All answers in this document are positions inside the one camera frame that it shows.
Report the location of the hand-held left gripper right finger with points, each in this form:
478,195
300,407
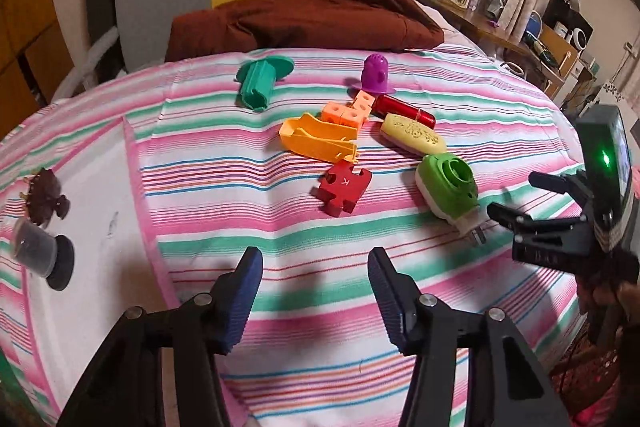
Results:
387,302

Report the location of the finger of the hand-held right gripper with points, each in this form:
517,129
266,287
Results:
555,184
545,242

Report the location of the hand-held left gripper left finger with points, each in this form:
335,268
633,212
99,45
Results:
245,302

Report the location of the red puzzle piece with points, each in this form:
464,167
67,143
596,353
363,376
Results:
345,187

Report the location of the white box with pink rim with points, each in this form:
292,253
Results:
100,217

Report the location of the orange boat-shaped toy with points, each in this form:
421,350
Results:
310,139

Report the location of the green flanged plastic toy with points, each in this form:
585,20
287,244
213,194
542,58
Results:
257,84

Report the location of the person's right hand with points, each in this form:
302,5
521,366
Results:
622,294

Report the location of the green white plug-in device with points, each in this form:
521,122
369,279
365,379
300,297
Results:
445,179

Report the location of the cardboard box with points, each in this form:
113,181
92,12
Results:
557,49

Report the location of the yellow oval embossed block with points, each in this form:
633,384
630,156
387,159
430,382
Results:
412,132

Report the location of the black bag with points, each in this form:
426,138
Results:
565,9

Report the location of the red cylinder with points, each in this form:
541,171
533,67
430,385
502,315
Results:
405,111

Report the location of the wooden desk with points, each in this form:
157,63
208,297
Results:
480,24

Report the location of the orange linked cube blocks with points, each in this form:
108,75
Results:
350,113

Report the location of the purple perforated dome toy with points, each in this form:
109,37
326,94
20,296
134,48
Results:
375,72

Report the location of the dark brown plastic toy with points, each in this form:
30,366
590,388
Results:
45,197

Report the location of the brown jacket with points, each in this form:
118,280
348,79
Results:
325,12

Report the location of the yellow wooden cabinet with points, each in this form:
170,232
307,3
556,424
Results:
30,32

